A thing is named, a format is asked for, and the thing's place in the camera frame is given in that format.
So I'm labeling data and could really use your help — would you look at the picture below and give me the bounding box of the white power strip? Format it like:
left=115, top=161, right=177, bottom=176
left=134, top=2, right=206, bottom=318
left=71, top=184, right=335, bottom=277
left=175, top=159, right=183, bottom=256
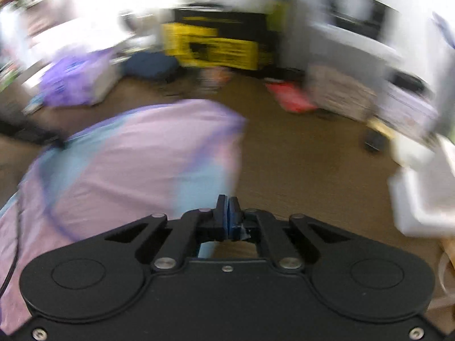
left=388, top=134, right=455, bottom=238

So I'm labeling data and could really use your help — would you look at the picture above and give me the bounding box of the small black oval item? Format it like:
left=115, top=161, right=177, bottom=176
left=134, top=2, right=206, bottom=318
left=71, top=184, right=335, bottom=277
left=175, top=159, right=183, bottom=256
left=363, top=130, right=387, bottom=153

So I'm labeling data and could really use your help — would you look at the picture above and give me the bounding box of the black cable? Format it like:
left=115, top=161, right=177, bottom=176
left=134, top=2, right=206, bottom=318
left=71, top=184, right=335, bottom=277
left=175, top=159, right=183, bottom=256
left=0, top=199, right=24, bottom=294

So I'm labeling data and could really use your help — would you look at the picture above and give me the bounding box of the yellow and black box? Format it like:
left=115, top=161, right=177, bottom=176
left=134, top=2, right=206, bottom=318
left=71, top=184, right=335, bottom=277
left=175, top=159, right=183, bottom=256
left=162, top=6, right=277, bottom=72

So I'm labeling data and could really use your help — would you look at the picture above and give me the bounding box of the clear container of seeds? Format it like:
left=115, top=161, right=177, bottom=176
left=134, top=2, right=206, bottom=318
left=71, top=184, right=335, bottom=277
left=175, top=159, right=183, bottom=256
left=306, top=21, right=402, bottom=122

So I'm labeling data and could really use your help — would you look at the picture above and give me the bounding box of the pink and blue garment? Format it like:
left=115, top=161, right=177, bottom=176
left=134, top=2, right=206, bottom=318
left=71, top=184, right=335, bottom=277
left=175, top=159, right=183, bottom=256
left=0, top=99, right=247, bottom=335

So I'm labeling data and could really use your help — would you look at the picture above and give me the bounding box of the purple tissue pack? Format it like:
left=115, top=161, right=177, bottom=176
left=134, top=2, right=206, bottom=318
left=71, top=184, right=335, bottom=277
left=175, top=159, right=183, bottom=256
left=37, top=48, right=114, bottom=108

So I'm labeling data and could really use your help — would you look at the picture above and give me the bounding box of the dark blue fabric roll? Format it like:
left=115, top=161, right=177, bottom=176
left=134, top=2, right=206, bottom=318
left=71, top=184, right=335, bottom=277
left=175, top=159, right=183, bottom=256
left=123, top=51, right=180, bottom=80

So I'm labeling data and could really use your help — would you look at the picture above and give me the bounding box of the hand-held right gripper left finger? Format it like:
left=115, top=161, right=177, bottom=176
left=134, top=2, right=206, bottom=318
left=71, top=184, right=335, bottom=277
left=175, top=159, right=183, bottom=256
left=103, top=195, right=230, bottom=272

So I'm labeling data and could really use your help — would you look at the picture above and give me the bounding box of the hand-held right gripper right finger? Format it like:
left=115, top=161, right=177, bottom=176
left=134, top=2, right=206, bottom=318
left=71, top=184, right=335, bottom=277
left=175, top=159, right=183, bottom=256
left=229, top=196, right=361, bottom=271

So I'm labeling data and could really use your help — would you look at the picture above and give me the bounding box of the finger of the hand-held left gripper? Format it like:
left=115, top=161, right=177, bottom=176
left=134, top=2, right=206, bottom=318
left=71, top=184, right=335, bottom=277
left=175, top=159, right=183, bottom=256
left=0, top=112, right=69, bottom=150

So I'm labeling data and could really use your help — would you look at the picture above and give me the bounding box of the red snack packet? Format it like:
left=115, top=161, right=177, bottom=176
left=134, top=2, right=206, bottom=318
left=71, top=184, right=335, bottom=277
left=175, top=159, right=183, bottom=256
left=266, top=81, right=318, bottom=114

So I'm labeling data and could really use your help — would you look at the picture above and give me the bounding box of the flat white box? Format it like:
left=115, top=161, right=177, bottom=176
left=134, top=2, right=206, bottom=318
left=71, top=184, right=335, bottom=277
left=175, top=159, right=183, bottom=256
left=90, top=60, right=119, bottom=104

